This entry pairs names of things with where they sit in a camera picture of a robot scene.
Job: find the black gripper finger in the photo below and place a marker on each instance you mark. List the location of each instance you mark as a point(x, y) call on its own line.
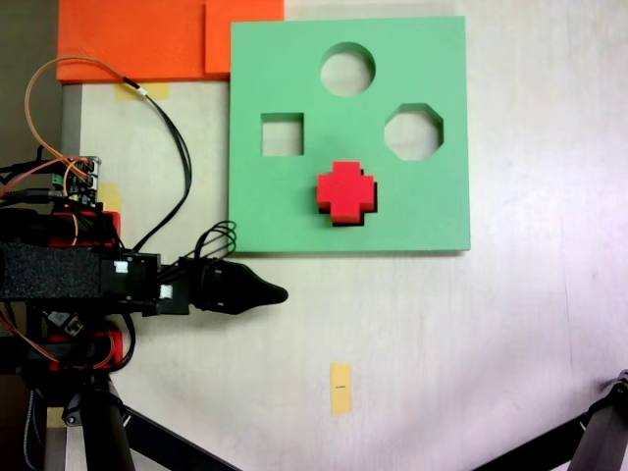
point(245, 301)
point(247, 282)

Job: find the red cross columnar block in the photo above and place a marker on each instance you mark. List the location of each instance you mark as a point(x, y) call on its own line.
point(346, 191)

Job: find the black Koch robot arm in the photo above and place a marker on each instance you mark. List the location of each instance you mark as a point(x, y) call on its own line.
point(49, 272)

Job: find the green shape hole board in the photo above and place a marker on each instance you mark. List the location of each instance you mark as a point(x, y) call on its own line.
point(417, 211)

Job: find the orange flat block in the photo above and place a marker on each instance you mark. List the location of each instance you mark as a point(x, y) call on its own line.
point(132, 39)

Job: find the red printed base clamp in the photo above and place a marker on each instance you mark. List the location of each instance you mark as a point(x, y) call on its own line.
point(118, 346)
point(110, 225)

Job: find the yellow tape black mark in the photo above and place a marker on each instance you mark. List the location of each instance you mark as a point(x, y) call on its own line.
point(341, 387)

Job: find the yellow tape piece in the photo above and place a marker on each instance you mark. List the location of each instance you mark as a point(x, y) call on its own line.
point(157, 90)
point(112, 196)
point(54, 417)

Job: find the black driver circuit board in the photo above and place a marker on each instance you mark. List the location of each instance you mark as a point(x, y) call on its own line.
point(66, 324)

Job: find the black tripod brace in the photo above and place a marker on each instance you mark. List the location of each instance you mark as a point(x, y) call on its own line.
point(535, 444)
point(176, 444)

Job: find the circuit board green terminal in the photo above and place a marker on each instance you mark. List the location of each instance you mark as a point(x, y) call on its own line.
point(78, 181)

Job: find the black tripod leg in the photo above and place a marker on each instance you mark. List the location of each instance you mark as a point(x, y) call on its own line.
point(606, 432)
point(103, 436)

